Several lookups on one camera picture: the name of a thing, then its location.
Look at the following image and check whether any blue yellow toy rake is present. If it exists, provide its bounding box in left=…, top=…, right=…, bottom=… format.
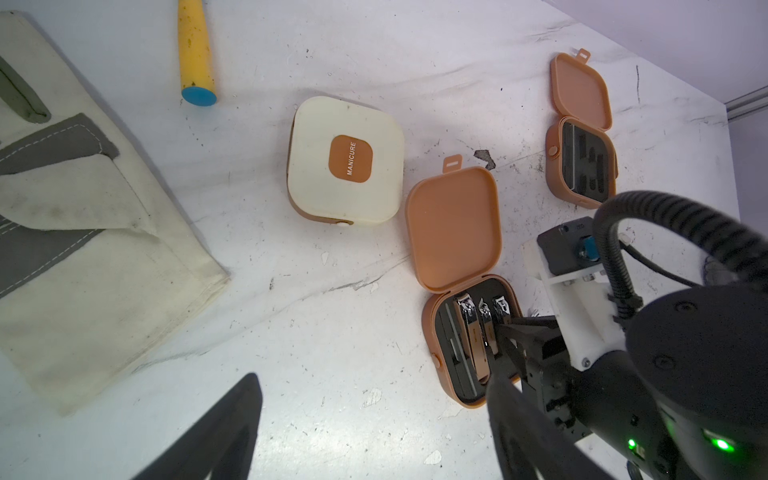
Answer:
left=177, top=0, right=217, bottom=107

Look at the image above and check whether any large brown nail clipper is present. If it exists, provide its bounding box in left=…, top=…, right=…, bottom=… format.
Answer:
left=457, top=293, right=490, bottom=384

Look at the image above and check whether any green beige glove on table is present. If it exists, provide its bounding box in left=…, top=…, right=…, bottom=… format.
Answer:
left=1, top=11, right=229, bottom=415

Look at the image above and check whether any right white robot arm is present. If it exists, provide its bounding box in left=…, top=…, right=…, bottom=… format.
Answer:
left=486, top=191, right=767, bottom=479

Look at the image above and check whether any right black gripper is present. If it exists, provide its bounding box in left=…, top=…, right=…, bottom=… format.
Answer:
left=497, top=316, right=636, bottom=456

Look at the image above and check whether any aluminium frame rail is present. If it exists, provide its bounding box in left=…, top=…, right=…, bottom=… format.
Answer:
left=725, top=86, right=768, bottom=121

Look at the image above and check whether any brown case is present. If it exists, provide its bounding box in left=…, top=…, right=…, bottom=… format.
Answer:
left=545, top=49, right=619, bottom=210
left=405, top=155, right=522, bottom=409

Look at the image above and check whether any cream nail clipper case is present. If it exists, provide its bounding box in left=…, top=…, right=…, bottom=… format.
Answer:
left=286, top=96, right=405, bottom=226

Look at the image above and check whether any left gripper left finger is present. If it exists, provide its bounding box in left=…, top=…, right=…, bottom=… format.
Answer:
left=136, top=373, right=263, bottom=480

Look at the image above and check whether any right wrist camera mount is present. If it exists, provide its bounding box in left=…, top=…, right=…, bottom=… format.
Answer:
left=522, top=216, right=625, bottom=371

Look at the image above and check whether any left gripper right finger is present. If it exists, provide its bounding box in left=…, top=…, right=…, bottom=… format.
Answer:
left=486, top=377, right=610, bottom=479

